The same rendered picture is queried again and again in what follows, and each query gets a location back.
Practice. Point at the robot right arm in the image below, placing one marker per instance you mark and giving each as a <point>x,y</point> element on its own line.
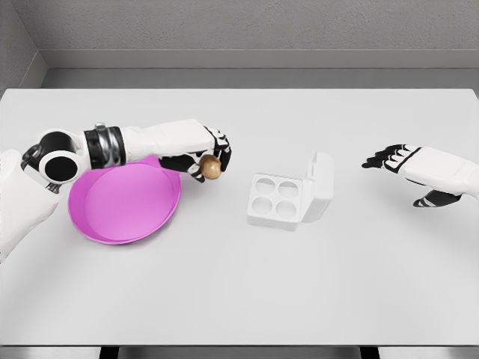
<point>472,177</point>

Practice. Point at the white egg box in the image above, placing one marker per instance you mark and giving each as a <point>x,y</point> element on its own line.
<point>288,194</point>

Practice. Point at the pink round plate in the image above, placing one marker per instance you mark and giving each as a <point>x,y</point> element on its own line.
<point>123,202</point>

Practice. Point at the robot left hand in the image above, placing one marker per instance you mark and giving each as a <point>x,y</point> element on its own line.
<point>194,136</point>

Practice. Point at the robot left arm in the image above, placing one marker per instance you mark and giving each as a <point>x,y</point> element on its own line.
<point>56,164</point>

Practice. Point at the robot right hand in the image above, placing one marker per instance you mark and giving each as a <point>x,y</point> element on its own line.
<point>426,168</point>

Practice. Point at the brown egg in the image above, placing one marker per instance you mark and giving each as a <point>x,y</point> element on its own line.
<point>210,167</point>

